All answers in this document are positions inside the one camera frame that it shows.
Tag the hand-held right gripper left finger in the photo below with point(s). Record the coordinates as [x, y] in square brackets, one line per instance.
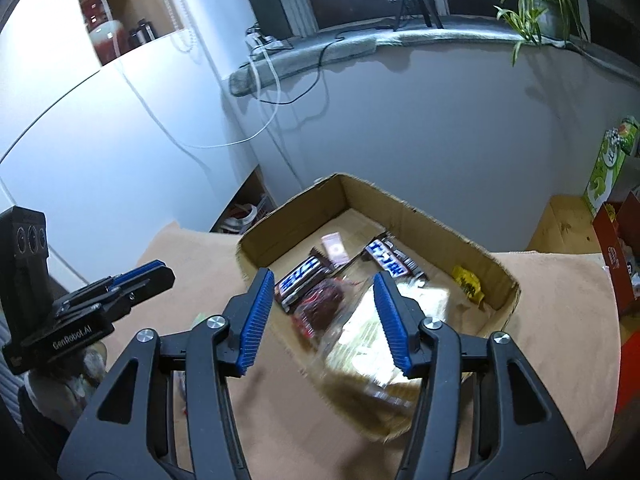
[255, 320]

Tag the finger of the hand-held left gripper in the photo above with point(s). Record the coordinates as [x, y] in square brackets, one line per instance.
[132, 274]

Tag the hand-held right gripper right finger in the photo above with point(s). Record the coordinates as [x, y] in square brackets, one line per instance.
[397, 325]

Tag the yellow wafer biscuit packet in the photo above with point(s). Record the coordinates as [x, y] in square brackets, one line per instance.
[360, 355]

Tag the brown chocolate bar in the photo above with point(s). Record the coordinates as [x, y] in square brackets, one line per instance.
[300, 280]
[392, 257]

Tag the brown cake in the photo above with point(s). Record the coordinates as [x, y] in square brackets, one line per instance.
[322, 307]

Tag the small yellow candy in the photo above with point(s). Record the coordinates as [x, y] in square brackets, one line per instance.
[467, 285]

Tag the pink sachet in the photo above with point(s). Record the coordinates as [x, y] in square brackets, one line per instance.
[335, 250]

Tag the brown cardboard box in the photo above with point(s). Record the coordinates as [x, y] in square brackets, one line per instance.
[400, 205]

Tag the white plastic container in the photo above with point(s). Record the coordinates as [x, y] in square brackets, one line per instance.
[240, 221]

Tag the red box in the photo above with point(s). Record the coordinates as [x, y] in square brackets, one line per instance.
[627, 320]

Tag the red round appliance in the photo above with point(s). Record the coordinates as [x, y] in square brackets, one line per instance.
[105, 40]

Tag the green carton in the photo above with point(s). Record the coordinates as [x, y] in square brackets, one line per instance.
[610, 170]

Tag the white power strip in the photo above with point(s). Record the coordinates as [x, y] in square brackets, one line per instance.
[262, 40]

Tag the white ribbed strip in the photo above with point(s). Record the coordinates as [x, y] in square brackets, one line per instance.
[177, 5]

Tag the potted spider plant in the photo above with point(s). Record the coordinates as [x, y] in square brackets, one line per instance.
[535, 5]

